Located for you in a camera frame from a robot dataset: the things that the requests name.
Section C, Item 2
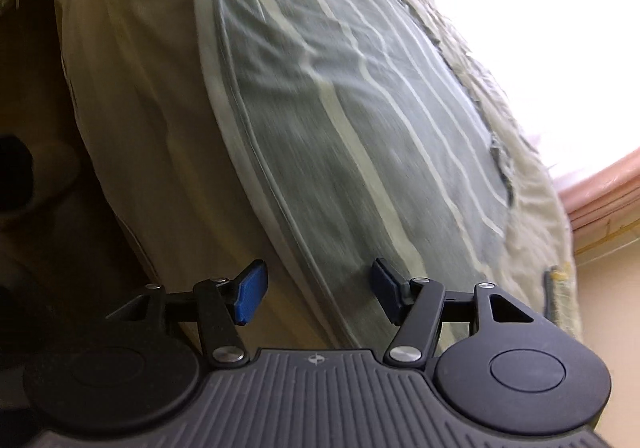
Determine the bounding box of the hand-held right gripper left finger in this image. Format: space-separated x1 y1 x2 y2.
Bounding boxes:
104 258 269 370

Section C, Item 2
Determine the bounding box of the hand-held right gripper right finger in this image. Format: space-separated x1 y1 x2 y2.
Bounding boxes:
370 257 542 370

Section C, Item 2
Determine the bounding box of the grey white-striped t-shirt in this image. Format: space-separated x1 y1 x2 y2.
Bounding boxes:
192 0 522 350

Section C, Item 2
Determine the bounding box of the white checked cloth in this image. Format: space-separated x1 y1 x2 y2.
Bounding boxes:
544 265 583 336

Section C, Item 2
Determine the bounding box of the beige bed comforter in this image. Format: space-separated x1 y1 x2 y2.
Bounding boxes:
52 0 585 351

